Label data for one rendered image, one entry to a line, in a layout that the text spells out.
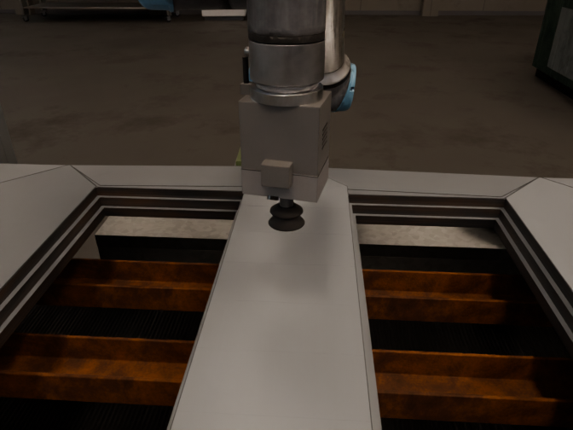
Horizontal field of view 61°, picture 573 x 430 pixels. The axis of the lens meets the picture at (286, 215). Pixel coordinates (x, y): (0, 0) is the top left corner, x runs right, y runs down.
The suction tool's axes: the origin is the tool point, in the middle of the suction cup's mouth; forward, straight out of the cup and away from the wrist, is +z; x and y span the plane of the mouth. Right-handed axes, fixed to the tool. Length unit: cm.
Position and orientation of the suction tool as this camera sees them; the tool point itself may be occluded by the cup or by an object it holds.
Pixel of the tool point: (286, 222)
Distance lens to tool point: 57.4
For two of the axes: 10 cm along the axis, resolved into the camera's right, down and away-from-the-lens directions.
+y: 9.7, 1.3, -2.3
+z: 0.0, 8.7, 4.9
